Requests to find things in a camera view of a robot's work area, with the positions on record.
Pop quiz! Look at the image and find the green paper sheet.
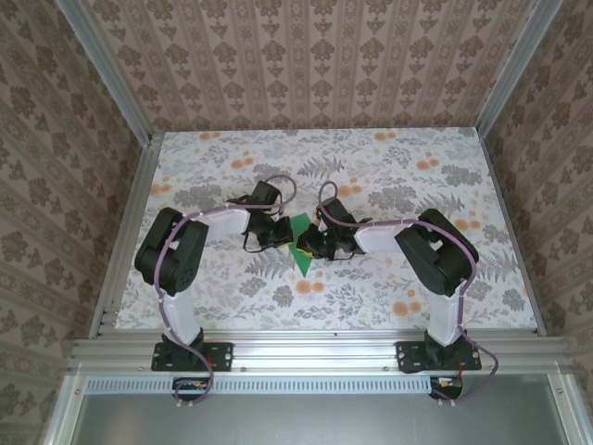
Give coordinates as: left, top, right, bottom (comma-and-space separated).
285, 211, 317, 280

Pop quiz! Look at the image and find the floral table cover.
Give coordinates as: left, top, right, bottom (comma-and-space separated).
113, 128, 541, 331

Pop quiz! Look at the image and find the grey metal panel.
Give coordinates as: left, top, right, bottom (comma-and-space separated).
44, 375, 593, 445

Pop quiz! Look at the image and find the small black connector module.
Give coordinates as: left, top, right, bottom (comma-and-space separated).
429, 375, 464, 401
171, 377, 215, 403

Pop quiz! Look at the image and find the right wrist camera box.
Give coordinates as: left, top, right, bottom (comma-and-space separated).
316, 197, 354, 229

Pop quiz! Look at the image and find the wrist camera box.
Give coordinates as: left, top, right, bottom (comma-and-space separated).
316, 197, 354, 229
249, 181, 284, 210

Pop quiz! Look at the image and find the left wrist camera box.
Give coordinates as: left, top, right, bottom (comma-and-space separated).
249, 181, 284, 210

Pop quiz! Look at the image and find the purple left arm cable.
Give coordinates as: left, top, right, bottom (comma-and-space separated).
155, 174, 297, 409

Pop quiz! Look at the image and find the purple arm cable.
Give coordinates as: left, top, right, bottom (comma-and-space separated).
316, 181, 499, 404
155, 174, 297, 409

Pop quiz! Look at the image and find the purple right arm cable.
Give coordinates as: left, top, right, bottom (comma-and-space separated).
316, 181, 499, 404

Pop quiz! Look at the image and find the long aluminium mounting rail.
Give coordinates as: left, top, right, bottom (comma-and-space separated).
69, 331, 574, 376

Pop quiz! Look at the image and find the aluminium side rail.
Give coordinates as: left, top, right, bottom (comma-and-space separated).
90, 133, 164, 337
476, 132, 548, 337

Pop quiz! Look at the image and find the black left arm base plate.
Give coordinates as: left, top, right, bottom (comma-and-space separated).
152, 341, 233, 373

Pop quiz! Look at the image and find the slotted grey cable duct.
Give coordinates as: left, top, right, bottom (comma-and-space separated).
85, 375, 464, 393

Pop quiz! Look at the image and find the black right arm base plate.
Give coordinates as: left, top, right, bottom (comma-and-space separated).
396, 340, 483, 374

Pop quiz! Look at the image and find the aluminium frame post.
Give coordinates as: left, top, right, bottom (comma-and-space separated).
474, 0, 566, 135
55, 0, 154, 145

